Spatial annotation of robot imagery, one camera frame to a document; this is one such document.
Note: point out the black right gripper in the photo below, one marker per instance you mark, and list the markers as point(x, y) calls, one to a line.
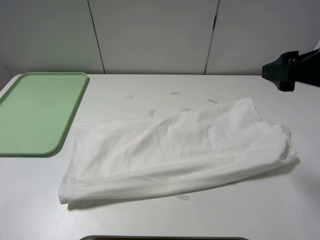
point(293, 67)

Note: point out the white short sleeve t-shirt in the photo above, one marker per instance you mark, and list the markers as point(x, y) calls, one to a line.
point(154, 157)

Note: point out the green plastic tray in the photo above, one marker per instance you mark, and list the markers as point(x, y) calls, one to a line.
point(37, 111)

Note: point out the clear tape mark back right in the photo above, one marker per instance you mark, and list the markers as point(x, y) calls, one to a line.
point(212, 101)

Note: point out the clear tape mark centre left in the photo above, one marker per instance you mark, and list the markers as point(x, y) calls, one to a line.
point(151, 113)

